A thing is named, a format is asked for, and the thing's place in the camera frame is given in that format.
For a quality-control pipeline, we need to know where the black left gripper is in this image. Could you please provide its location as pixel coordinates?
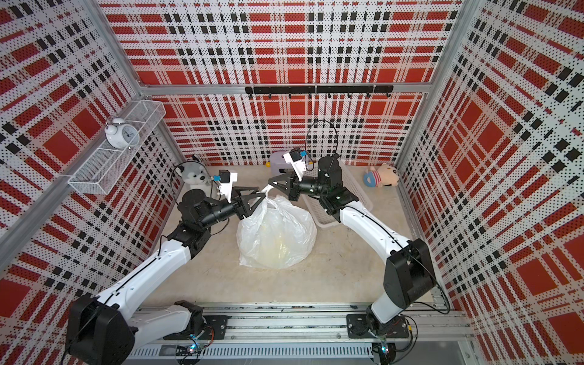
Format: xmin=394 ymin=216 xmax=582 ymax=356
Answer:
xmin=200 ymin=186 xmax=266 ymax=229

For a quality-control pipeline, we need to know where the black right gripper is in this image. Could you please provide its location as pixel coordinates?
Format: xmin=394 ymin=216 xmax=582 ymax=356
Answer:
xmin=269 ymin=169 xmax=329 ymax=202

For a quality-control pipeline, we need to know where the white perforated plastic basket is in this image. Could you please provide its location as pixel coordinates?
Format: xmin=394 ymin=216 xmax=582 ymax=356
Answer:
xmin=301 ymin=161 xmax=374 ymax=229

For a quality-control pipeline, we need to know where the translucent white plastic bag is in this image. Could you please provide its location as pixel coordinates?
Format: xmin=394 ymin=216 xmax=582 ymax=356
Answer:
xmin=237 ymin=186 xmax=317 ymax=270

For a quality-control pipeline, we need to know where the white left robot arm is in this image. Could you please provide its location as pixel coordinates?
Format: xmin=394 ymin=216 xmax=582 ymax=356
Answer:
xmin=65 ymin=186 xmax=266 ymax=364

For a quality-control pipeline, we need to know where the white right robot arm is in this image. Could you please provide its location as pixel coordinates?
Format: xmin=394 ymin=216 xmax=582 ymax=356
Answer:
xmin=269 ymin=148 xmax=437 ymax=336

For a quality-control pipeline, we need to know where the grey white husky plush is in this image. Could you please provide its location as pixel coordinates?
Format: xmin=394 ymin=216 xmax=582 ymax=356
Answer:
xmin=174 ymin=156 xmax=212 ymax=197

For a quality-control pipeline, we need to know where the pink pig plush toy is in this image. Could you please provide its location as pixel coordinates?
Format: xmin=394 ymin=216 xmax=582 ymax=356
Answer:
xmin=363 ymin=164 xmax=399 ymax=188

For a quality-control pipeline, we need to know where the white alarm clock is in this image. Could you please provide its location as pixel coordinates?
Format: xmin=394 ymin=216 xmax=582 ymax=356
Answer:
xmin=105 ymin=118 xmax=140 ymax=150

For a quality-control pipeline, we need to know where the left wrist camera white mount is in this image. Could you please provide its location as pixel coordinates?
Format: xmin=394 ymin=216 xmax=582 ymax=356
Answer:
xmin=213 ymin=170 xmax=238 ymax=202

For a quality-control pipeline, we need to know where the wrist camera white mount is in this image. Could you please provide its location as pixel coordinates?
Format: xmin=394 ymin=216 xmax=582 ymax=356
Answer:
xmin=213 ymin=170 xmax=238 ymax=202
xmin=283 ymin=148 xmax=308 ymax=181

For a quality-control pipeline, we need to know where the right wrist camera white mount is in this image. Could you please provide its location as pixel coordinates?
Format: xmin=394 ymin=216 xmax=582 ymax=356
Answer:
xmin=283 ymin=148 xmax=308 ymax=181

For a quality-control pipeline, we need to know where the black left camera cable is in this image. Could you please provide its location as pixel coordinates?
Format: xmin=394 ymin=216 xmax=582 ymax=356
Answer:
xmin=169 ymin=159 xmax=215 ymax=202

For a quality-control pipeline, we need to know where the black camera cable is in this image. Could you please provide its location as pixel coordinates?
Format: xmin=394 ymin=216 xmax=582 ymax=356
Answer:
xmin=169 ymin=159 xmax=215 ymax=202
xmin=304 ymin=119 xmax=340 ymax=161

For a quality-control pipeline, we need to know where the black right camera cable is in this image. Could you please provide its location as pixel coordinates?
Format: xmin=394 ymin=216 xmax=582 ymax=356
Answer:
xmin=304 ymin=119 xmax=340 ymax=161

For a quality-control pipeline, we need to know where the black wall hook rail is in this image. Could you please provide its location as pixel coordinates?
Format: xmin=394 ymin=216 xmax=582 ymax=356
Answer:
xmin=244 ymin=85 xmax=394 ymax=97

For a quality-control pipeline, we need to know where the white wire mesh shelf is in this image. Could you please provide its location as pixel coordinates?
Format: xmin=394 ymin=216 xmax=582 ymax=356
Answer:
xmin=68 ymin=99 xmax=166 ymax=195

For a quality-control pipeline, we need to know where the metal base rail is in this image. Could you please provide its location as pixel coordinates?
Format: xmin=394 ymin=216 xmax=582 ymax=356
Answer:
xmin=127 ymin=303 xmax=481 ymax=364

